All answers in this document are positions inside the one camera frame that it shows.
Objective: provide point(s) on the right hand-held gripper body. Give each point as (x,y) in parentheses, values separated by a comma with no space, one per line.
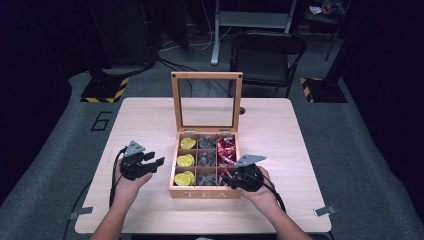
(248,178)

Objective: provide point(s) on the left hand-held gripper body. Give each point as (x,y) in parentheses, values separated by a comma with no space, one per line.
(133,166)

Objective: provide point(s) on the pile of red tea packets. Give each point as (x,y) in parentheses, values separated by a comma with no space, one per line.
(226,150)

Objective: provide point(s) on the wooden tea box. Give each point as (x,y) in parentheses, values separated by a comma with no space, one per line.
(203,192)

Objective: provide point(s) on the person's right hand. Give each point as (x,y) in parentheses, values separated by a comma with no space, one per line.
(265,196)

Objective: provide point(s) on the person's left hand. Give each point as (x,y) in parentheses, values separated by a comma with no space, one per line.
(128,191)

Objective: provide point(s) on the pile of yellow tea pods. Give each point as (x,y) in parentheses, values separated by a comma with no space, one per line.
(185,161)

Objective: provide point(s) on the pile of dark tea packets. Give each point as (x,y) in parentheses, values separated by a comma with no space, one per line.
(206,160)

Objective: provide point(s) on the black table grommet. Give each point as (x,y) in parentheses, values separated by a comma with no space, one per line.
(242,110)

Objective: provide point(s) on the grey tape strip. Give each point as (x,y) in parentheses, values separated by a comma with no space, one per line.
(81,211)
(325,210)

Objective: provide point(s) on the black stand with striped base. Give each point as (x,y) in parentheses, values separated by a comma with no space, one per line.
(325,90)
(100,88)

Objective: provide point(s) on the black folding chair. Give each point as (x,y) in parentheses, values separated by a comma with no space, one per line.
(266,65)

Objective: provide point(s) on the black equipment cabinet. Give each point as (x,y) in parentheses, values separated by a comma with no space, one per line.
(123,33)

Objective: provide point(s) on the cluttered dark shelf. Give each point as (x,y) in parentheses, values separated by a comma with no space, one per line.
(326,8)

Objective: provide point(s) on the white desk frame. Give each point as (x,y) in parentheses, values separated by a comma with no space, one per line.
(250,19)

